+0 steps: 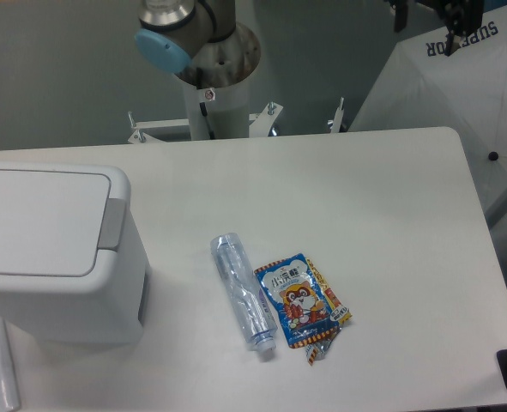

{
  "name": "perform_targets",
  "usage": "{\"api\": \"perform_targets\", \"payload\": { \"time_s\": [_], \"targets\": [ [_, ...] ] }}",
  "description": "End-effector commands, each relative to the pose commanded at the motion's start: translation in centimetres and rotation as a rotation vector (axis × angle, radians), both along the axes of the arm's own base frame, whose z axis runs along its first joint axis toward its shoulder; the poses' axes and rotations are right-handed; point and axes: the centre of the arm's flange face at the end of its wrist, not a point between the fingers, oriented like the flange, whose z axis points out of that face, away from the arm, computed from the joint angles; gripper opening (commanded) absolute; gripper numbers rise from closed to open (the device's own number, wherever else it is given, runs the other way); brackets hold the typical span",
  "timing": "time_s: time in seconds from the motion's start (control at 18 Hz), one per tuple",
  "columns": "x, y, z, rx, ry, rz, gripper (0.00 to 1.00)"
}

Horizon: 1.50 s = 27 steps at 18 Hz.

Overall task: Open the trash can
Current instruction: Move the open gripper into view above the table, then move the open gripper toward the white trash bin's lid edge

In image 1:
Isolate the white superior umbrella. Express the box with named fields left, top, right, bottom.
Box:
left=350, top=5, right=507, bottom=209

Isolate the white plastic trash can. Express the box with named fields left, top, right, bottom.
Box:
left=0, top=161, right=148, bottom=344

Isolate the blue snack wrapper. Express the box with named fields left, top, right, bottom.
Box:
left=254, top=253, right=353, bottom=365

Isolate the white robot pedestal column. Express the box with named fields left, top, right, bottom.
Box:
left=175, top=22, right=261, bottom=119

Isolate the white metal base frame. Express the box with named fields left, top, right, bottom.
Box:
left=126, top=96, right=347, bottom=145

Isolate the crushed clear plastic bottle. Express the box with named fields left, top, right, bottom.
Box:
left=210, top=233, right=277, bottom=361

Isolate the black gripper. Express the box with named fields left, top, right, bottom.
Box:
left=393, top=0, right=485, bottom=57

